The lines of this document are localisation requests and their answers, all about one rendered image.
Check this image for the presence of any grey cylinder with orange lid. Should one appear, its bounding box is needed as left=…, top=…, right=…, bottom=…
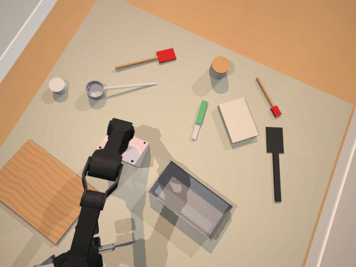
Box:
left=209, top=56, right=230, bottom=80

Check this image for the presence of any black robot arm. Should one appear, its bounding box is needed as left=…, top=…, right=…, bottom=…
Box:
left=53, top=118, right=135, bottom=267

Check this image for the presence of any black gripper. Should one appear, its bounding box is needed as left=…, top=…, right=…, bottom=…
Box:
left=89, top=222, right=103, bottom=267

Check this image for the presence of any black spatula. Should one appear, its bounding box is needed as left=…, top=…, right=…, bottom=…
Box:
left=266, top=127, right=284, bottom=202

